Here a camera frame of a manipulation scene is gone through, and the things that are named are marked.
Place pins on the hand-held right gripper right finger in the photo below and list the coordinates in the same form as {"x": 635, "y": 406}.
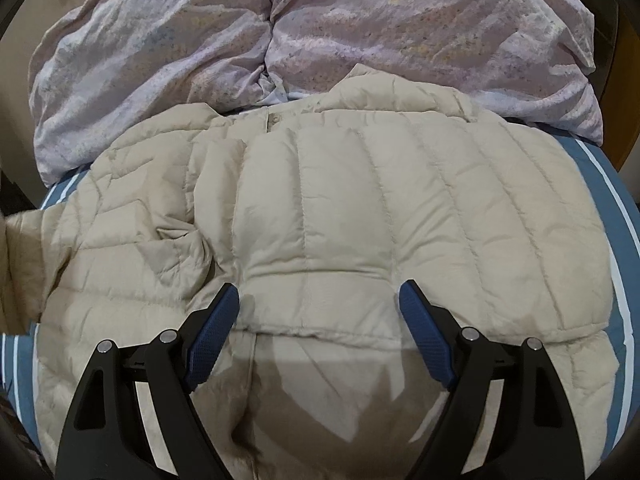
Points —
{"x": 425, "y": 330}

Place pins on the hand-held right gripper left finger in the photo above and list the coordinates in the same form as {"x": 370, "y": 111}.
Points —
{"x": 212, "y": 330}

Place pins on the beige puffer jacket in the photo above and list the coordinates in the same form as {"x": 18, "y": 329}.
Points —
{"x": 325, "y": 210}

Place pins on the blue white-striped bed sheet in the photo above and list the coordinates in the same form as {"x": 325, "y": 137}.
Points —
{"x": 607, "y": 180}

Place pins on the lilac floral duvet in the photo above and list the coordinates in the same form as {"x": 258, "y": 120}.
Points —
{"x": 150, "y": 60}

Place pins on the wooden bed frame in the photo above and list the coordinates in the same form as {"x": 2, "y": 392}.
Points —
{"x": 622, "y": 90}

